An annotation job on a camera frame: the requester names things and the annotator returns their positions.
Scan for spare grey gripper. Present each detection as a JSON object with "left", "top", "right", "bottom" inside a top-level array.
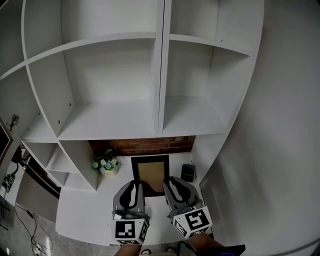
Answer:
[{"left": 1, "top": 174, "right": 16, "bottom": 194}]

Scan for grey side cabinet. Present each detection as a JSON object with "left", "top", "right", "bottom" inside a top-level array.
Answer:
[{"left": 15, "top": 169, "right": 62, "bottom": 223}]

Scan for grey vented device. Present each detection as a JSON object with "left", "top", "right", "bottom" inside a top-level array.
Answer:
[{"left": 0, "top": 197, "right": 11, "bottom": 231}]

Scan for person's right forearm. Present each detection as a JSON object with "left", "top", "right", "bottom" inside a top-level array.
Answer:
[{"left": 185, "top": 232, "right": 219, "bottom": 256}]

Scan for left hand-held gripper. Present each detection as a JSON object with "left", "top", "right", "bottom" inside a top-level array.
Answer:
[{"left": 110, "top": 180, "right": 152, "bottom": 245}]

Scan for black device with blue screen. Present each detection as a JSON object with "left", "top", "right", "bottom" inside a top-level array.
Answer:
[{"left": 217, "top": 244, "right": 247, "bottom": 256}]

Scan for white shelving unit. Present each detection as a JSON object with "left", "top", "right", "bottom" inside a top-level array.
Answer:
[{"left": 0, "top": 0, "right": 266, "bottom": 193}]

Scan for grey pen holder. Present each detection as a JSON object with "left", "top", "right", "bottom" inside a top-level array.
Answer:
[{"left": 180, "top": 163, "right": 197, "bottom": 183}]

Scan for person's left forearm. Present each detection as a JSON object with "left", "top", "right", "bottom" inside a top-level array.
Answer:
[{"left": 119, "top": 242, "right": 144, "bottom": 256}]

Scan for black floor cable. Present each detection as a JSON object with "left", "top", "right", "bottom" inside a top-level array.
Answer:
[{"left": 13, "top": 203, "right": 55, "bottom": 256}]

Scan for potted artificial flowers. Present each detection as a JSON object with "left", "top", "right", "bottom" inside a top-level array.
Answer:
[{"left": 91, "top": 149, "right": 121, "bottom": 177}]

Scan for white desk with drawers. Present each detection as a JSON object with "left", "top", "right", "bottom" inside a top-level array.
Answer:
[{"left": 54, "top": 153, "right": 216, "bottom": 247}]

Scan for metal cabinet door hinge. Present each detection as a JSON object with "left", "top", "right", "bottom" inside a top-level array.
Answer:
[{"left": 6, "top": 113, "right": 20, "bottom": 132}]

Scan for black picture frame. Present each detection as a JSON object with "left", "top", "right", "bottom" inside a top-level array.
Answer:
[{"left": 130, "top": 154, "right": 170, "bottom": 199}]

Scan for black clamp stand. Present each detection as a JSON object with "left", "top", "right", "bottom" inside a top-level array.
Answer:
[{"left": 11, "top": 147, "right": 33, "bottom": 177}]

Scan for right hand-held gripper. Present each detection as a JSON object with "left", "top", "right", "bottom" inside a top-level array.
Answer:
[{"left": 161, "top": 175, "right": 213, "bottom": 239}]

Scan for black device cable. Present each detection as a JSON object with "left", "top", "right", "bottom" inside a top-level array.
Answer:
[{"left": 176, "top": 240, "right": 200, "bottom": 256}]

